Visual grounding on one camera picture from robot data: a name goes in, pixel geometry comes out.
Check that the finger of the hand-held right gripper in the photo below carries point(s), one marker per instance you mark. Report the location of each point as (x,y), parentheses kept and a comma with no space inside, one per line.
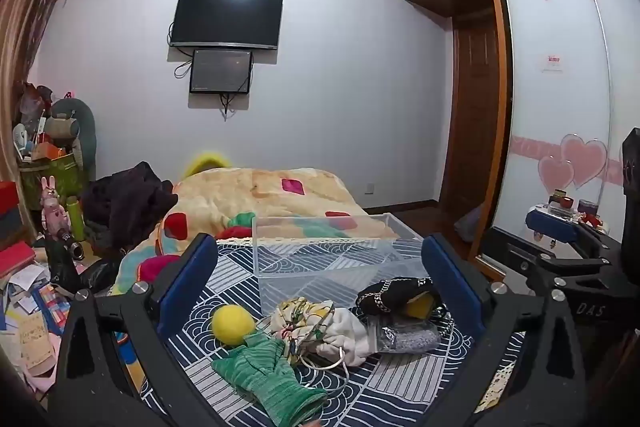
(510,252)
(550,226)

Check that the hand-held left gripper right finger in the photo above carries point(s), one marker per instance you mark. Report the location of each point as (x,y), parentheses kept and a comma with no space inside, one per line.
(451,278)

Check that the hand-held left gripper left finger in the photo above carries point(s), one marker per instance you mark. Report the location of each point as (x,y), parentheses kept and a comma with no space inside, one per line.
(189,278)

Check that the yellow felt ball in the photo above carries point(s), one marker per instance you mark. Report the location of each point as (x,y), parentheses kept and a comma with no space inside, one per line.
(233,326)

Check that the grey glitter pouch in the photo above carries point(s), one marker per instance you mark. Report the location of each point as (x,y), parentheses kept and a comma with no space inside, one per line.
(412,339)

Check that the white cloth pouch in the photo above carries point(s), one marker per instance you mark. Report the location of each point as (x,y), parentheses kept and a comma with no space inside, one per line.
(350,337)

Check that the green knitted glove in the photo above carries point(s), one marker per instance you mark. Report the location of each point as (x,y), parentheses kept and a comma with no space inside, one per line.
(270,372)

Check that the clear plastic storage box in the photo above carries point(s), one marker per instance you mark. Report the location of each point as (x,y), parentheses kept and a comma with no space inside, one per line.
(320,267)

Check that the yellow sponge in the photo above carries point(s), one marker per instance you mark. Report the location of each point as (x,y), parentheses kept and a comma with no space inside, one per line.
(421,306)

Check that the small pink heart sticker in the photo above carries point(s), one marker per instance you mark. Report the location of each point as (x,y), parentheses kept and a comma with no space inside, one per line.
(555,173)

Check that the large pink heart sticker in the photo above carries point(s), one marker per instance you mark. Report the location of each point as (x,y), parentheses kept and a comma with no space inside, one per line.
(584,161)

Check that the green cloth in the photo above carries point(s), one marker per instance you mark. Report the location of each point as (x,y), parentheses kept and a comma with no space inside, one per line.
(241,220)

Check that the pile of black clothes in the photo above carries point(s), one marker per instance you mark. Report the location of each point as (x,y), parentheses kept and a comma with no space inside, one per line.
(127,202)

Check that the beige flower print blanket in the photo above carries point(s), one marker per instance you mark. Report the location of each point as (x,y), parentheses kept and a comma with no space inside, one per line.
(240,194)

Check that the yellow plush toy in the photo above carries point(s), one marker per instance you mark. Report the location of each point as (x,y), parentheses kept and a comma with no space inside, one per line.
(205,163)

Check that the white sliding wardrobe door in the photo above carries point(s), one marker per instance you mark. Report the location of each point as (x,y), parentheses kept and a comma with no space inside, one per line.
(555,107)

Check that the black bag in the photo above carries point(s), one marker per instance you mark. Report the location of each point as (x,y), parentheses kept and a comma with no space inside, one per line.
(70,269)

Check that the green bottle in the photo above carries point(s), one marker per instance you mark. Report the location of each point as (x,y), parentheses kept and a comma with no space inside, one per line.
(76,219)

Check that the brown wooden door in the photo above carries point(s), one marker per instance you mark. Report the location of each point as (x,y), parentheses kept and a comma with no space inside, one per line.
(475,117)

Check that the pink rabbit toy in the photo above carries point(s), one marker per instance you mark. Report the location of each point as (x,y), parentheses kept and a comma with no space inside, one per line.
(54,214)

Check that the white paper label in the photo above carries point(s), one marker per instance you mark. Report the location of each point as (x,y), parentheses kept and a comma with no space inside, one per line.
(554,63)

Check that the pile of papers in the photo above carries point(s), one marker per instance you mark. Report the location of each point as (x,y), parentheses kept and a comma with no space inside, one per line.
(30,322)

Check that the green gift bag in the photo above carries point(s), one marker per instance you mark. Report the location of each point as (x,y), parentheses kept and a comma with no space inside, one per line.
(52,179)

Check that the red book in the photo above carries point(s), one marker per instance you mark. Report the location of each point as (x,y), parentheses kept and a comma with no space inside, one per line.
(15,257)

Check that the teal plush cushion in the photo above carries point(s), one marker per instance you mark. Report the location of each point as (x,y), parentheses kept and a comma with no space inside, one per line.
(82,127)

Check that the red box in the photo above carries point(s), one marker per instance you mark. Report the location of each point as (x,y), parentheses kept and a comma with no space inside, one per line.
(9,214)

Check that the brown curtain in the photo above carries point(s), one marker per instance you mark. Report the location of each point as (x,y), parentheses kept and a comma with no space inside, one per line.
(22,22)

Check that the white wall socket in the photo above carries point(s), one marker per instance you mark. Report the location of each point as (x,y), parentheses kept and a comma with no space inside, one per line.
(369,188)

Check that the small black wall monitor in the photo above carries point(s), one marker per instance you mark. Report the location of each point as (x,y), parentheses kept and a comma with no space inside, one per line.
(221,71)

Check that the black wall television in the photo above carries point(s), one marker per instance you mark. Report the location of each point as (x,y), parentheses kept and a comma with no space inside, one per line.
(226,17)

